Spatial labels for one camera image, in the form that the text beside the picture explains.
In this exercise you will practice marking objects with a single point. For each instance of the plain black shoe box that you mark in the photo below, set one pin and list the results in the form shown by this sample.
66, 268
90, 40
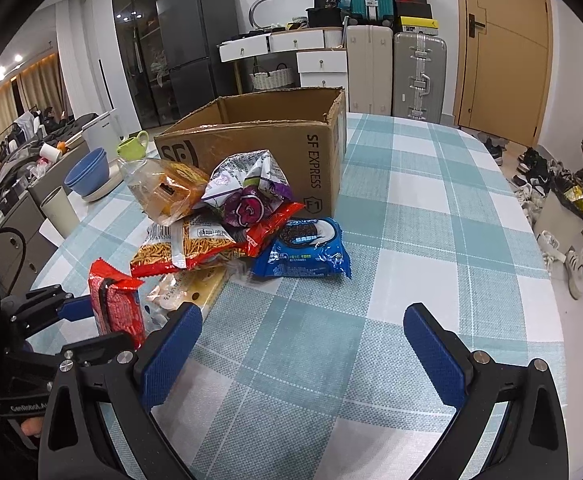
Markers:
414, 11

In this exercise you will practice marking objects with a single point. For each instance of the dark grey refrigerator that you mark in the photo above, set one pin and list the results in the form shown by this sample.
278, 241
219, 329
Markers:
186, 35

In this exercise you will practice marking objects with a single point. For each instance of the clear pastry packet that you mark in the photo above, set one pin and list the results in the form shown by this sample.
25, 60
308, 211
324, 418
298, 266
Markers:
176, 287

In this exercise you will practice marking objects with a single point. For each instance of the white drawer desk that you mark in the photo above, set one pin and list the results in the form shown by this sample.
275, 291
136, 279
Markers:
321, 62

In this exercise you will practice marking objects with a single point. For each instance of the silver suitcase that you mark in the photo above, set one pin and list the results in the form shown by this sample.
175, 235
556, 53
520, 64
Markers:
419, 60

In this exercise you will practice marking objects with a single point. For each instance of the wooden door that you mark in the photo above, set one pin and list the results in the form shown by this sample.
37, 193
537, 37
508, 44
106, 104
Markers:
506, 60

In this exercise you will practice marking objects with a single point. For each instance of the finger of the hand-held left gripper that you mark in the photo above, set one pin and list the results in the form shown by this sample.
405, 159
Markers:
76, 310
101, 345

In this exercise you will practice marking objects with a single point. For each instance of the beige tumbler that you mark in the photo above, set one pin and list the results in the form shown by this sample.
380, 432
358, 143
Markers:
59, 215

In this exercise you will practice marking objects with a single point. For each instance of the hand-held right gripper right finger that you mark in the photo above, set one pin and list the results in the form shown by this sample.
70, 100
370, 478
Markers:
434, 360

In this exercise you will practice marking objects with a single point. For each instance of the red bag of stick snacks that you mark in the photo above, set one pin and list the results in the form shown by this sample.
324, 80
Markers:
191, 247

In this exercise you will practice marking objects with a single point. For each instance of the pile of shoes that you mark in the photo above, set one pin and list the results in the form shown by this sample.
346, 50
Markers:
531, 170

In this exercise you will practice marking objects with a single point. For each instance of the black storage container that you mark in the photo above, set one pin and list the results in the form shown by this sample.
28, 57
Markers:
324, 17

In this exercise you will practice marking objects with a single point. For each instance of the green mug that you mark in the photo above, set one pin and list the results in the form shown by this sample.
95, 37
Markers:
130, 149

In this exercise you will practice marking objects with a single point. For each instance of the beige suitcase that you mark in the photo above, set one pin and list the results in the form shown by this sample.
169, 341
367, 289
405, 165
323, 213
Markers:
369, 70

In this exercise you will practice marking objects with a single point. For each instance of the grey sideboard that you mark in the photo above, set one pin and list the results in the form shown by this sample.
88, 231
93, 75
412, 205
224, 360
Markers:
26, 220

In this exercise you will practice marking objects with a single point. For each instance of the brown cardboard box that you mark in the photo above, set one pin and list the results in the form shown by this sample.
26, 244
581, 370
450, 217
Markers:
251, 135

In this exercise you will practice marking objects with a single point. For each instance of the white sneaker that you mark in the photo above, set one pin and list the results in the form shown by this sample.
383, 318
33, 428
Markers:
551, 242
579, 270

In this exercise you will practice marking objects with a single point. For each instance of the clear bag of orange snacks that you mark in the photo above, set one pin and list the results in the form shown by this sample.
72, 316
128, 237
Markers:
164, 190

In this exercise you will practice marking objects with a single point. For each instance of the checked teal tablecloth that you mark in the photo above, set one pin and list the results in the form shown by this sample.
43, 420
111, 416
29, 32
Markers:
421, 210

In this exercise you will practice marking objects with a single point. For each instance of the blue cookie packet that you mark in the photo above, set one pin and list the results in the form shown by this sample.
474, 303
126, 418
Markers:
296, 255

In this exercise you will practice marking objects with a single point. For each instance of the white and purple snack bag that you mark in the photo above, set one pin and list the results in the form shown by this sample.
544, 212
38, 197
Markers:
246, 167

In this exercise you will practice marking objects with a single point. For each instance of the woven basket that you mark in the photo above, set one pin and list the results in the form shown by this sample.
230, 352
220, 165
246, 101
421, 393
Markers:
271, 80

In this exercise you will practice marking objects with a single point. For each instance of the white paper cup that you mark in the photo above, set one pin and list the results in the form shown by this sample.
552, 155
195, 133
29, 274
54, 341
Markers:
49, 152

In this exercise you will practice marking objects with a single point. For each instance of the dark glass cabinet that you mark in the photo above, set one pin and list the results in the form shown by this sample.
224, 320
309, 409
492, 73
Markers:
136, 60

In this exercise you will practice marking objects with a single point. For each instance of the white appliance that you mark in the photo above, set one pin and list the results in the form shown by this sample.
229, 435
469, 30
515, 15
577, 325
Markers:
104, 132

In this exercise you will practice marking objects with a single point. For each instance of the blue bowl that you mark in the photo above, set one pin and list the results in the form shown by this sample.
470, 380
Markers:
91, 186
84, 165

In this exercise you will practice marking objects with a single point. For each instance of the beige plate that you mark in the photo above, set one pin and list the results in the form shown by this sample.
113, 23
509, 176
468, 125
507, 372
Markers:
106, 192

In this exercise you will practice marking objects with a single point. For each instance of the beige bin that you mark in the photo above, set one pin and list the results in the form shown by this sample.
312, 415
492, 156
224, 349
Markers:
556, 220

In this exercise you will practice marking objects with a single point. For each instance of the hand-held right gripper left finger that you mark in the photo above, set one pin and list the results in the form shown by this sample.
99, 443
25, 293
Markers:
171, 355

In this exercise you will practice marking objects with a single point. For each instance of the red biscuit packet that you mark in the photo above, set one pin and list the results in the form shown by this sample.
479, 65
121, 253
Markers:
116, 305

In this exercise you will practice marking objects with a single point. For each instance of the chrome arch frame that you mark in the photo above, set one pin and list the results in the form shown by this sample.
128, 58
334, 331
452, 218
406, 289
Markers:
254, 10

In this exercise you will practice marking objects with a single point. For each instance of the yellow and black shoe box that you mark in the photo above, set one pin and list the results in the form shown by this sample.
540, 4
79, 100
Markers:
419, 24

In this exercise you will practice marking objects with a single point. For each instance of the pile of clothes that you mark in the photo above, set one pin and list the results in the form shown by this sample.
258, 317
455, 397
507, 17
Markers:
26, 127

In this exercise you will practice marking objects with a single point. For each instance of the yellow foil bag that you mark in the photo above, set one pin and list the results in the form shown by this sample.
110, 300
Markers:
577, 197

